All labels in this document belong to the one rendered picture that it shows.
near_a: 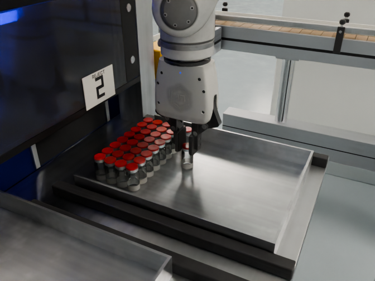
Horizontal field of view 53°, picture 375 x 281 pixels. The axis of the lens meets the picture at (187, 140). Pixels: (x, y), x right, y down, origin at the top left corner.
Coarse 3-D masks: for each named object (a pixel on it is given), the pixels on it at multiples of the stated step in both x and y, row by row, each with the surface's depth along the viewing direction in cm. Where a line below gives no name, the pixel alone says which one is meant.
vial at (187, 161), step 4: (184, 152) 68; (188, 152) 67; (184, 156) 68; (188, 156) 68; (192, 156) 68; (184, 160) 68; (188, 160) 68; (192, 160) 68; (184, 164) 69; (188, 164) 68; (192, 164) 69; (184, 168) 69; (188, 168) 69
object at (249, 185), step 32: (224, 160) 72; (256, 160) 72; (288, 160) 72; (96, 192) 61; (128, 192) 58; (160, 192) 63; (192, 192) 63; (224, 192) 63; (256, 192) 63; (288, 192) 63; (192, 224) 54; (224, 224) 57; (256, 224) 57
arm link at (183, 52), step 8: (160, 40) 57; (168, 48) 56; (176, 48) 55; (184, 48) 54; (192, 48) 55; (200, 48) 55; (208, 48) 56; (168, 56) 56; (176, 56) 55; (184, 56) 55; (192, 56) 55; (200, 56) 56; (208, 56) 57
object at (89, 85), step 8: (96, 72) 66; (104, 72) 68; (112, 72) 70; (88, 80) 65; (104, 80) 69; (112, 80) 71; (88, 88) 65; (104, 88) 69; (112, 88) 71; (88, 96) 66; (96, 96) 67; (104, 96) 70; (88, 104) 66; (96, 104) 68
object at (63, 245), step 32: (0, 192) 58; (0, 224) 57; (32, 224) 57; (64, 224) 54; (0, 256) 51; (32, 256) 51; (64, 256) 51; (96, 256) 51; (128, 256) 50; (160, 256) 47
